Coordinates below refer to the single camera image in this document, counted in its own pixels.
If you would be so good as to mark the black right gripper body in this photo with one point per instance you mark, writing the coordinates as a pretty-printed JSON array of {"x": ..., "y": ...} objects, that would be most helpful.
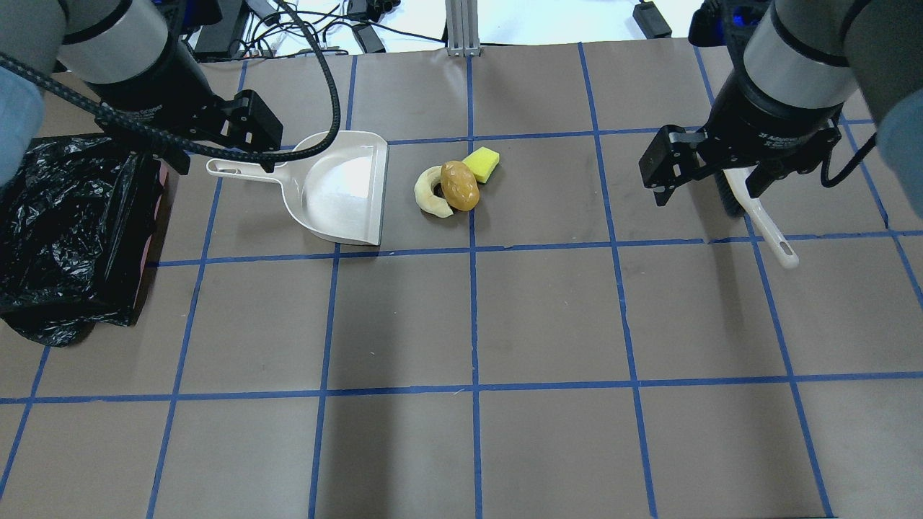
[{"x": 766, "y": 117}]

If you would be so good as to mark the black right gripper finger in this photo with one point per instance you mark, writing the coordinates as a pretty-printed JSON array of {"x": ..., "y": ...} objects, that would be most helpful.
[
  {"x": 674, "y": 158},
  {"x": 763, "y": 176}
]

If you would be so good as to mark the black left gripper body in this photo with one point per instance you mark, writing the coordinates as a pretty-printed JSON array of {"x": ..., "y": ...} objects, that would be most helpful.
[{"x": 148, "y": 88}]

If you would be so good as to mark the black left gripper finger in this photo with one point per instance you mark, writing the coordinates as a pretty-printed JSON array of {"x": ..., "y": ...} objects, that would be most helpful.
[
  {"x": 253, "y": 131},
  {"x": 173, "y": 156}
]

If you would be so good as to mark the beige hand brush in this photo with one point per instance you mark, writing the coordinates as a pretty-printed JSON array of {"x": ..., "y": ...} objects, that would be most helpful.
[{"x": 737, "y": 194}]

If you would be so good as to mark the beige plastic dustpan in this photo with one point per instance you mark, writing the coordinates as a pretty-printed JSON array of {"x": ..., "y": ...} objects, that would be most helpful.
[{"x": 337, "y": 195}]

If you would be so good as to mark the yellow sponge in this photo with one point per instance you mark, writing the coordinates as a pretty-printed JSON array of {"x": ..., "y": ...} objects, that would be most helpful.
[{"x": 482, "y": 163}]

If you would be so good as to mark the brown potato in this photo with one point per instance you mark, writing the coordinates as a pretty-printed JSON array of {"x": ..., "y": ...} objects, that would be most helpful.
[{"x": 459, "y": 186}]

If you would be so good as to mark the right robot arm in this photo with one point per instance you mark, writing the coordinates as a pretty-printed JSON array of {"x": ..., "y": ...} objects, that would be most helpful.
[{"x": 794, "y": 65}]

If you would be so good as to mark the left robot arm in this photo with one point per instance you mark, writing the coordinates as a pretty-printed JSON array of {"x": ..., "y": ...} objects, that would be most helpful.
[{"x": 125, "y": 52}]

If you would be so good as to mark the bin with black bag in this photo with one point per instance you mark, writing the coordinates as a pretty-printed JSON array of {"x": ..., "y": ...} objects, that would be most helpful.
[{"x": 77, "y": 223}]

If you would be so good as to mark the black power adapter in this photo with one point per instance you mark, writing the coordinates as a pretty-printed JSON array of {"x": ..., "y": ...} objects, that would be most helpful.
[{"x": 650, "y": 20}]

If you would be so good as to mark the aluminium frame post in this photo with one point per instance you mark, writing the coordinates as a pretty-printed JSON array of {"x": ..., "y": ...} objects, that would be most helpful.
[{"x": 462, "y": 32}]

